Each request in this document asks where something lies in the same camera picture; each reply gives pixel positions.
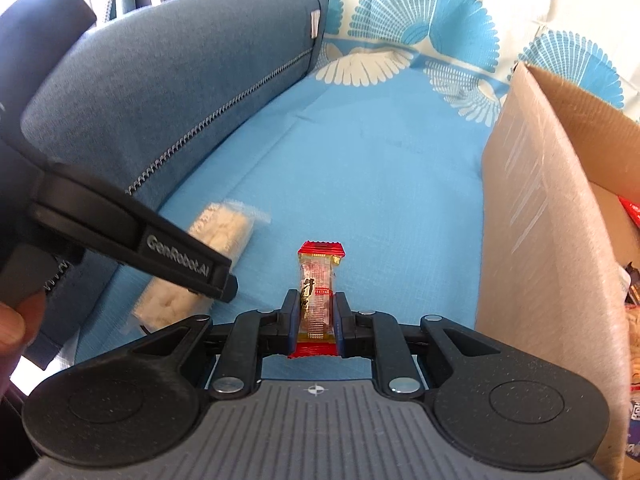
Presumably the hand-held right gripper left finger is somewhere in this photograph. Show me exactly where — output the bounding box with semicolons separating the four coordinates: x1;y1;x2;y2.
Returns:
112;289;301;401

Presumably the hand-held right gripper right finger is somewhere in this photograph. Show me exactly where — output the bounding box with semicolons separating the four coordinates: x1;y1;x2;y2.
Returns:
334;291;506;401

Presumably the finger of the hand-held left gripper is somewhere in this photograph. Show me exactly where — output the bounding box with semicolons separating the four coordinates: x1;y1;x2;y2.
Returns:
217;272;239;305

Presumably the small red-ended candy packet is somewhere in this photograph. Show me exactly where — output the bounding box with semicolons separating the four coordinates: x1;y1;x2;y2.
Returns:
287;240;346;359

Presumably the pale rice cracker packet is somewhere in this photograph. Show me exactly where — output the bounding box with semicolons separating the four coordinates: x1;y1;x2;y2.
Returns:
120;200;271;333

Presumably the brown cardboard box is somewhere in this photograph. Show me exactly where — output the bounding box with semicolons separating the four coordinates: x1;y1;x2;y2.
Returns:
475;62;640;480

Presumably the clear peanut brittle packet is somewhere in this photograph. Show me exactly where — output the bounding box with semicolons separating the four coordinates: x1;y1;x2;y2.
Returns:
627;305;640;396

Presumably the person's left hand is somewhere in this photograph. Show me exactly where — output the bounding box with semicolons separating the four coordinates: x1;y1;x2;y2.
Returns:
0;292;47;401

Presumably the dark blue cloth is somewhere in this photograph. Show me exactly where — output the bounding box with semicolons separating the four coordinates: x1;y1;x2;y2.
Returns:
0;0;98;161

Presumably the small colourful snack packet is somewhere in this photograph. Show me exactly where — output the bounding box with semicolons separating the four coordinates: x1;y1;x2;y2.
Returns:
625;395;640;456

